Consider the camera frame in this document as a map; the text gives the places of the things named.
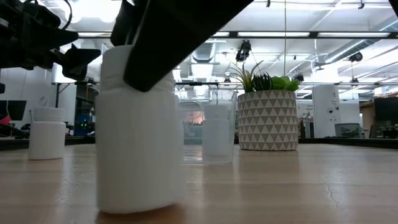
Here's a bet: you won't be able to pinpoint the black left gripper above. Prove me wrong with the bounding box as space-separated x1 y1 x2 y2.
0 0 102 82

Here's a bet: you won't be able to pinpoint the white plastic pill bottle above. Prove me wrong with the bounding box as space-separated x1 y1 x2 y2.
95 45 186 215
28 107 67 161
201 104 233 164

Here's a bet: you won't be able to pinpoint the clear plastic basket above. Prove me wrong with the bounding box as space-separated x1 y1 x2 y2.
178 89 238 166

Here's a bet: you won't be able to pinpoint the blue equipment cabinet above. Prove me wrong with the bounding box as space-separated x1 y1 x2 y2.
74 114 90 137

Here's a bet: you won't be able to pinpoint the black computer monitor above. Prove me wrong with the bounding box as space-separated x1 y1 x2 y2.
0 100 27 121
374 98 398 125

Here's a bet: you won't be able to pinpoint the succulents in triangle-patterned pot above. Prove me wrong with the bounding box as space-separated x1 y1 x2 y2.
229 60 300 152

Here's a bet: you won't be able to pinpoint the grey office chair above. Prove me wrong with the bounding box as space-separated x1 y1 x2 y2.
334 123 363 139

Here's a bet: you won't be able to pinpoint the silver ventilation duct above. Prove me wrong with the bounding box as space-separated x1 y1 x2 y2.
191 42 218 63

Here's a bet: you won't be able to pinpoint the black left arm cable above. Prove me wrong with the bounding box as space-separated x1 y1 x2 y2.
61 0 73 31

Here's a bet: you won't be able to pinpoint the black background desk frame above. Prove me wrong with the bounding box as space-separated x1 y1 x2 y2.
51 80 97 108

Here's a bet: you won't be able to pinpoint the black hanging camera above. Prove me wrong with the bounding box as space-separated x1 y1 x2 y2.
235 39 252 62

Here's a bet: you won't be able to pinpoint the black overhead frame bar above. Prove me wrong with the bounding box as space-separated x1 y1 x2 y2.
77 30 398 39

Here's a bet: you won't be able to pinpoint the black aluminium table frame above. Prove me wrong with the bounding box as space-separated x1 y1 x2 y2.
0 135 398 151

